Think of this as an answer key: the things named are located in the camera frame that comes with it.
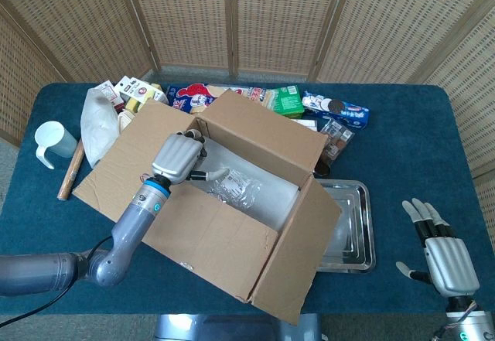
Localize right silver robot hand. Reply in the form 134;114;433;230
395;197;480;298

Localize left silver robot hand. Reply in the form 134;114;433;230
150;130;232;185

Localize brown cardboard box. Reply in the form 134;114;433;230
72;90;343;326

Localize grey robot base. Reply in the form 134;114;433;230
154;313;324;341

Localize clear plastic snack package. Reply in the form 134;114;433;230
317;118;355;164

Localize blue cookie package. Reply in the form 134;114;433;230
301;90;370;129

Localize blue cartoon snack bag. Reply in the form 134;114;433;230
166;82;268;114

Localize beige plastic container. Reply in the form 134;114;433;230
115;109;136;131

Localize clear plastic bag with label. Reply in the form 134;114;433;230
208;169;262;213

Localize yellow sponges with card label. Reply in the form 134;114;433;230
118;76;169;112

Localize white plastic bag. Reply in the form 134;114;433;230
80;87;119;169

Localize small red white carton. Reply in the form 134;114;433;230
94;80;125;112

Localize stainless steel tray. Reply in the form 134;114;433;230
315;178;377;275

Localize wooden rolling pin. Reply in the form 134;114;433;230
56;138;85;202

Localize white foam sheet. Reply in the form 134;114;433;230
189;139;301;232

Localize blue tablecloth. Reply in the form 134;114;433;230
0;81;495;315

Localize white plastic pitcher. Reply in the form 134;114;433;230
34;120;78;170

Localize green sponge pack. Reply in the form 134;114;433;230
266;84;306;120

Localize woven bamboo folding screen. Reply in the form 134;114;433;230
0;0;495;241

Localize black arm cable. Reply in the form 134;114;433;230
0;236;113;329

